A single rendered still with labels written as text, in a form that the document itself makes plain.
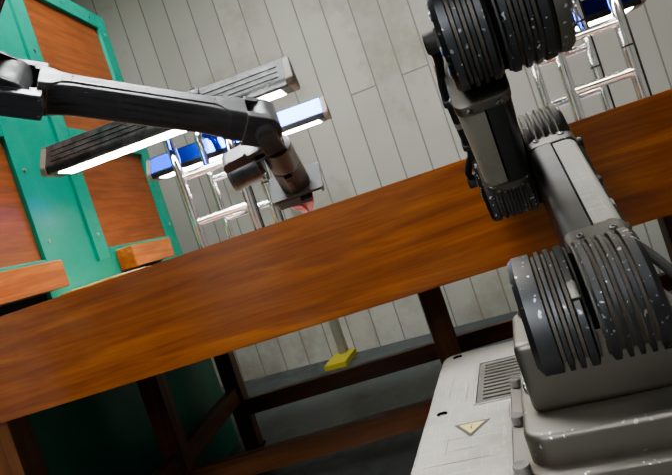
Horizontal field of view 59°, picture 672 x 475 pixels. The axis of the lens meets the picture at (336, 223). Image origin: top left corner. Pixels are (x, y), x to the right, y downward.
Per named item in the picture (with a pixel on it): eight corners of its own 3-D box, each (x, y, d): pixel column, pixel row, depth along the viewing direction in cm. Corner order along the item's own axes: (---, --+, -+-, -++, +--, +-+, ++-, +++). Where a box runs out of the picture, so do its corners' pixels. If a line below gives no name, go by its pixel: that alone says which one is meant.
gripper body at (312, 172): (272, 184, 117) (257, 160, 111) (320, 167, 115) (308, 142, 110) (275, 209, 113) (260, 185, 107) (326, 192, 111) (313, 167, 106)
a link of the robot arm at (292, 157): (291, 146, 102) (283, 125, 105) (255, 162, 102) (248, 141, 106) (304, 171, 107) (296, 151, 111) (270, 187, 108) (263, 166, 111)
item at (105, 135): (295, 83, 127) (284, 50, 127) (41, 177, 135) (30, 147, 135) (301, 89, 135) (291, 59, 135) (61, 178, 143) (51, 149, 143)
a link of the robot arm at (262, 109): (-13, 83, 81) (0, 49, 88) (-12, 119, 84) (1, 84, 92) (288, 127, 97) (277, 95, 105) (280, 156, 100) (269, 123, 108)
